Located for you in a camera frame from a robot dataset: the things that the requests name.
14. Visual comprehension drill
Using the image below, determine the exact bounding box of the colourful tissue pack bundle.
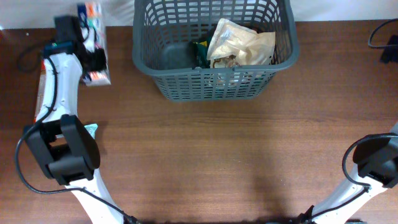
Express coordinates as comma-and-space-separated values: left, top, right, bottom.
77, 2, 111, 86

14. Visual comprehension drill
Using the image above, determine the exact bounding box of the red orange pasta package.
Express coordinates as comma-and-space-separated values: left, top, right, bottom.
34, 60, 46, 121

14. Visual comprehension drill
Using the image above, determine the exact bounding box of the light teal wipes packet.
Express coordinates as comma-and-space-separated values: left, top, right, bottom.
85, 124, 98, 139

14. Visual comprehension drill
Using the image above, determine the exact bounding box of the green instant coffee bag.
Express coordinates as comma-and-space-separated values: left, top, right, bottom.
192, 39, 210, 68

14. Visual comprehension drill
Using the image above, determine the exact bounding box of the brown chocolate snack pouch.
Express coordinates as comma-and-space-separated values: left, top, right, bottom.
210, 55, 240, 68

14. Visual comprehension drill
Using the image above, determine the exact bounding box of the beige kraft paper pouch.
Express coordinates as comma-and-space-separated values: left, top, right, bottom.
207, 19, 276, 66

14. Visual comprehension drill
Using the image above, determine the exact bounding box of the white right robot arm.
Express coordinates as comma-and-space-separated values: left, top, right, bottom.
293, 125, 397, 224

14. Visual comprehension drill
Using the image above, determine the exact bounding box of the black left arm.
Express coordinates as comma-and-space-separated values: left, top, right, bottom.
14, 16, 139, 223

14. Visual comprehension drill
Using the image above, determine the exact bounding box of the grey plastic lattice basket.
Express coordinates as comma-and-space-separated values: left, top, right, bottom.
132, 0, 299, 101

